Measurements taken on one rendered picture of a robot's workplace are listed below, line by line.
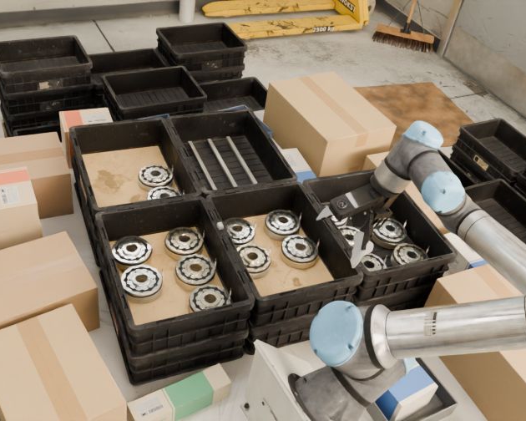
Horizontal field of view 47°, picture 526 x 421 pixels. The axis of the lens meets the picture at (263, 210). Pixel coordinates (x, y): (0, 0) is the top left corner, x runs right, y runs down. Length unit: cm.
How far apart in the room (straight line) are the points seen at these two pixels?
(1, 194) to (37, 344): 46
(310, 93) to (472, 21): 274
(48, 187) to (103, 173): 17
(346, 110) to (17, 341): 136
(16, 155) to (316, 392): 116
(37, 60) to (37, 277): 181
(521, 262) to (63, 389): 95
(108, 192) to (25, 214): 27
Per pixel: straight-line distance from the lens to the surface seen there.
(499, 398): 166
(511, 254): 126
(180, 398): 148
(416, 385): 158
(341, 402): 128
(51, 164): 192
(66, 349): 145
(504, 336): 107
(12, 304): 155
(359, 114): 225
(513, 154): 339
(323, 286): 152
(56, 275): 159
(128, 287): 155
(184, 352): 150
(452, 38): 504
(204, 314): 141
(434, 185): 122
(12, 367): 144
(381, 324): 113
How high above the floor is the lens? 202
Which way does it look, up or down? 41 degrees down
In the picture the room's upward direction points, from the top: 10 degrees clockwise
